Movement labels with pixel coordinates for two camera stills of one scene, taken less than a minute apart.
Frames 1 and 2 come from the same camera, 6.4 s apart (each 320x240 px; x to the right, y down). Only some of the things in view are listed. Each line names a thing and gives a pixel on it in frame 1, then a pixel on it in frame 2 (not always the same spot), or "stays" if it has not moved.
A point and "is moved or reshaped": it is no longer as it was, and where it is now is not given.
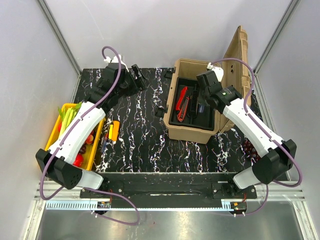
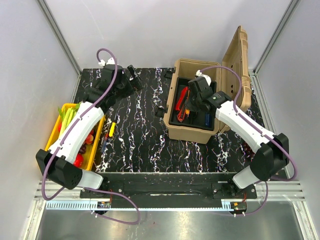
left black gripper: [141, 80] stays
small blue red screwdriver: [106, 137] stays
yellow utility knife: [115, 130] → [187, 111]
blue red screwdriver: [201, 108] is moved or reshaped
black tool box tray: [197, 114] stays
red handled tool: [181, 98] stays
